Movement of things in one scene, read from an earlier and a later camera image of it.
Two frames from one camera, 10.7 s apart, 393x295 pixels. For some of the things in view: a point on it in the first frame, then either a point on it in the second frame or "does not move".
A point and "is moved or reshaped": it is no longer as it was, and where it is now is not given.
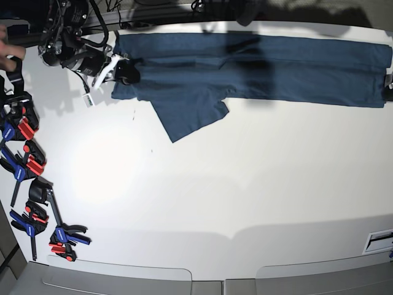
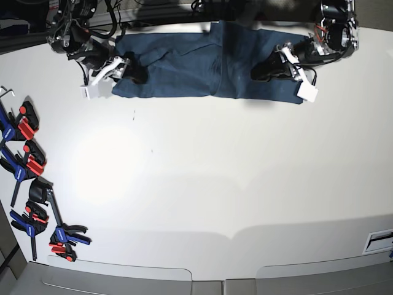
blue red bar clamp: x=64 y=235 does not move
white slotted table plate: x=379 y=241 does not move
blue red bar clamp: x=33 y=222 does not move
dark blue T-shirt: x=187 y=77 is moved or reshaped
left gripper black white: x=388 y=89 → x=274 y=66
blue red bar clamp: x=31 y=164 does not move
